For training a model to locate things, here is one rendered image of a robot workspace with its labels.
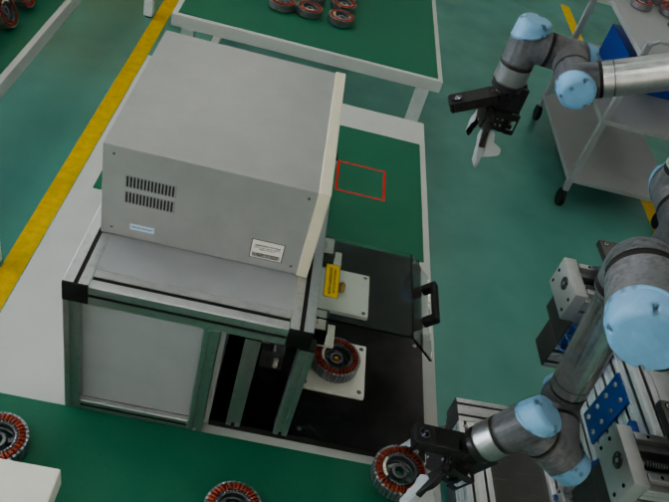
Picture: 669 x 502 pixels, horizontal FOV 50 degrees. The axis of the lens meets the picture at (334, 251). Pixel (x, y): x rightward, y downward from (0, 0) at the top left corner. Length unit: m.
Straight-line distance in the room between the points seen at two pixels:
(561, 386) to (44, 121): 2.77
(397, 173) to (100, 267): 1.27
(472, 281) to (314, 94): 1.91
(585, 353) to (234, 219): 0.67
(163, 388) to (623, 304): 0.87
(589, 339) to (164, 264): 0.77
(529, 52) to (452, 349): 1.56
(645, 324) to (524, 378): 1.90
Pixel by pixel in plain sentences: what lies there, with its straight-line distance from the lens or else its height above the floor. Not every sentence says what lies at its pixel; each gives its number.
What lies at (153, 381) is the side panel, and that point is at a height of 0.87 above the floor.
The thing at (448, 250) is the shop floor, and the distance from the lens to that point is 3.35.
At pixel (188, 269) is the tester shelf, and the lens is 1.33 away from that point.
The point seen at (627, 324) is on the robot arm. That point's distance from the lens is 1.10.
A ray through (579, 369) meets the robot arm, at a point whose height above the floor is 1.15.
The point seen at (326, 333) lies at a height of 0.92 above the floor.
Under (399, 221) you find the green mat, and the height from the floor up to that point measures 0.75.
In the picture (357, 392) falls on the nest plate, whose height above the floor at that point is 0.78.
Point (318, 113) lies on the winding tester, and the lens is 1.43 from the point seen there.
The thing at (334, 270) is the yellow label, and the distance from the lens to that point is 1.46.
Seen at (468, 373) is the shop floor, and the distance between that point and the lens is 2.88.
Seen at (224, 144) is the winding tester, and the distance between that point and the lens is 1.28.
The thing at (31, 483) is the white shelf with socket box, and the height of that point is 1.20.
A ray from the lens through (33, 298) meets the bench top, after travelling 1.77.
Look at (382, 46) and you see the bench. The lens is 3.11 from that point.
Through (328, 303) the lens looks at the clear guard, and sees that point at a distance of 1.39.
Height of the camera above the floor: 2.06
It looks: 41 degrees down
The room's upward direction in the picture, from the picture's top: 18 degrees clockwise
